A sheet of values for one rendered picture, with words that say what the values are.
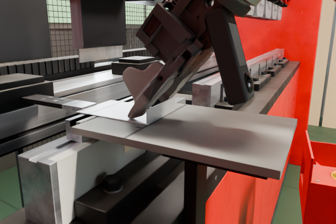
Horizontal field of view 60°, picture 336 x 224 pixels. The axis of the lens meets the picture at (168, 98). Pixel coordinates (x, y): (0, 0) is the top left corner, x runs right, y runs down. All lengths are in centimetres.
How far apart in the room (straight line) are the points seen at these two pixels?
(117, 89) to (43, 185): 52
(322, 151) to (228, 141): 63
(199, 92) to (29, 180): 57
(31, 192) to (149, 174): 17
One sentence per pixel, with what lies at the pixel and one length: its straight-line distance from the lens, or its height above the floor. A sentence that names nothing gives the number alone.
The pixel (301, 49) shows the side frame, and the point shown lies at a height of 97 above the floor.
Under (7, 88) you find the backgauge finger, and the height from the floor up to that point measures 102.
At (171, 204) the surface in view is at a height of 88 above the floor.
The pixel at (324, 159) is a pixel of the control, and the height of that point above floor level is 76.
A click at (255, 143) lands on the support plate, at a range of 35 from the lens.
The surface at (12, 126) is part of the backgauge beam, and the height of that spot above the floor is 94.
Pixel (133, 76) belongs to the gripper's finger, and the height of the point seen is 106.
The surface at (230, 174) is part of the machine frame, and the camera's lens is 68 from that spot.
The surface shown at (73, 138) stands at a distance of 44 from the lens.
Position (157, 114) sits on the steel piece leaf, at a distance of 42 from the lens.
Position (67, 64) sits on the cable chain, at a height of 102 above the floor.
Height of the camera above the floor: 113
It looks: 14 degrees down
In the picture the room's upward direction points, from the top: straight up
